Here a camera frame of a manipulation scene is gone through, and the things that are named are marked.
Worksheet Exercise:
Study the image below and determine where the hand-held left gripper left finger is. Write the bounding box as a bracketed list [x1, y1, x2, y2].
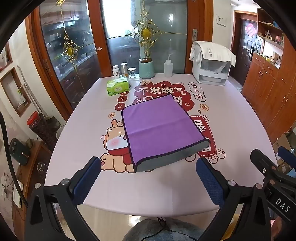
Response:
[24, 156, 101, 241]

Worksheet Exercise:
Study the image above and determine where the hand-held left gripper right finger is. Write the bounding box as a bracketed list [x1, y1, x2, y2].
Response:
[196, 158, 272, 241]

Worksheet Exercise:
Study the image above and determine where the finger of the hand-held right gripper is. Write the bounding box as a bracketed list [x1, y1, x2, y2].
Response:
[277, 146, 296, 168]
[250, 149, 285, 184]

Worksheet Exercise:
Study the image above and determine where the purple towel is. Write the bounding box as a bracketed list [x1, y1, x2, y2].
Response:
[121, 94, 211, 173]

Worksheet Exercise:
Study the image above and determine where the cardboard box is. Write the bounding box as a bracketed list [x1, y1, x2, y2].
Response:
[272, 132, 296, 173]

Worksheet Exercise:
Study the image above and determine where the printed cartoon tablecloth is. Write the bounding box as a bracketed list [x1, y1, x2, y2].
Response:
[44, 74, 278, 219]

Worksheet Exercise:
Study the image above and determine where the red-lidded jar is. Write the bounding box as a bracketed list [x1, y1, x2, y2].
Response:
[27, 111, 59, 151]

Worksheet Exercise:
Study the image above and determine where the white power strip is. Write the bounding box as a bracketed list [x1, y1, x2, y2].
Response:
[12, 180, 24, 207]

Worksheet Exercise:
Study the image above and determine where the black small appliance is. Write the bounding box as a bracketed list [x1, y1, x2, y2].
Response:
[9, 138, 31, 166]

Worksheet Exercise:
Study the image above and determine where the blue fuzzy seat cushion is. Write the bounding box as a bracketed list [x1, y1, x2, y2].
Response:
[122, 218, 208, 241]

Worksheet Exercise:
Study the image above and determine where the green tissue pack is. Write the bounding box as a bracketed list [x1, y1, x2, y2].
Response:
[106, 76, 129, 97]

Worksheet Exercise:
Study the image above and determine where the white countertop appliance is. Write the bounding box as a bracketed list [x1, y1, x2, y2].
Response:
[191, 41, 232, 86]

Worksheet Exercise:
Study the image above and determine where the glass door with gold ornaments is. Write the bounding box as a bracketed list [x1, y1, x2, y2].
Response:
[29, 0, 192, 117]

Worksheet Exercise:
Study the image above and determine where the dark entrance door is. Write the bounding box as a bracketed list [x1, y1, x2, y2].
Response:
[235, 16, 258, 87]

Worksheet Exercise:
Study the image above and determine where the white squeeze bottle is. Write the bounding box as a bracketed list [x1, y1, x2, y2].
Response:
[164, 53, 175, 77]

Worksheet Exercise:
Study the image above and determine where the white cloth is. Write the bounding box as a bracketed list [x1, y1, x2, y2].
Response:
[190, 41, 237, 68]

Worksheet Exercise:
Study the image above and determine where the teal ceramic canister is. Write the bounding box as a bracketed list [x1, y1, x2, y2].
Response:
[138, 58, 155, 79]

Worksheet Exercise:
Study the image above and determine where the thin black cable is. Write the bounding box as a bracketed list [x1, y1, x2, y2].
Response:
[138, 217, 200, 241]

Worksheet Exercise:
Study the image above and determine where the wooden wall cabinet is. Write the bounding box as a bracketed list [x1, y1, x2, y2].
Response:
[242, 9, 296, 142]

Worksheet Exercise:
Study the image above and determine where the thick black cable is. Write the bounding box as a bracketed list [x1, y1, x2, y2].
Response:
[0, 111, 28, 209]

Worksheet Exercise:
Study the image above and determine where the wooden wall niche frame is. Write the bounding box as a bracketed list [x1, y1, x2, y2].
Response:
[0, 67, 32, 117]

